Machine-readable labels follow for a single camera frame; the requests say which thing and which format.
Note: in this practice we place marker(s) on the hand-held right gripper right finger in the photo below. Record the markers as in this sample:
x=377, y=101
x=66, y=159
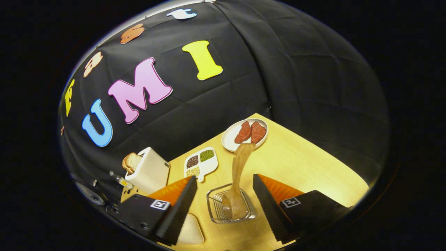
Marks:
x=268, y=209

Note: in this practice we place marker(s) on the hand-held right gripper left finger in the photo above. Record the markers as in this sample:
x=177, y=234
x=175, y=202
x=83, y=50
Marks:
x=181, y=212

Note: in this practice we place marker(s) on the white rice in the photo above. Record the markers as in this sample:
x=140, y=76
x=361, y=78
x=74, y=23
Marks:
x=191, y=232

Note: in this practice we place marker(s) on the wooden spoon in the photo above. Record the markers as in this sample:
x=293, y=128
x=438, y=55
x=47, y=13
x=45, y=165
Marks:
x=238, y=170

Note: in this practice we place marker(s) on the dark rice cooker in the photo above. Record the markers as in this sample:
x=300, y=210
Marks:
x=90, y=195

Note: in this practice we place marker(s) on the white toaster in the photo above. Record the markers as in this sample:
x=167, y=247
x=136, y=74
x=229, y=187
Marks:
x=150, y=172

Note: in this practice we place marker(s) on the white divided bean dish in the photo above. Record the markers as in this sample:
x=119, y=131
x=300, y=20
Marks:
x=210, y=165

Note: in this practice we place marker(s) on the small clear glass bottle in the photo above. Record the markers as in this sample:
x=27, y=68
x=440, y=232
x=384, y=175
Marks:
x=122, y=181

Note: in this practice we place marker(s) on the toast bread slice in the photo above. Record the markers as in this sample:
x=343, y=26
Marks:
x=134, y=162
x=124, y=164

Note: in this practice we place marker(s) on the red meat piece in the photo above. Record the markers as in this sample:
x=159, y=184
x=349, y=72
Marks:
x=243, y=132
x=258, y=132

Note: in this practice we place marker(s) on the round white plate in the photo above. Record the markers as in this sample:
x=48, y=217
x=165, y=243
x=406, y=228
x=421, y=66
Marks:
x=228, y=141

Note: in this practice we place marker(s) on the black backdrop cloth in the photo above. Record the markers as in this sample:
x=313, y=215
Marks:
x=296, y=69

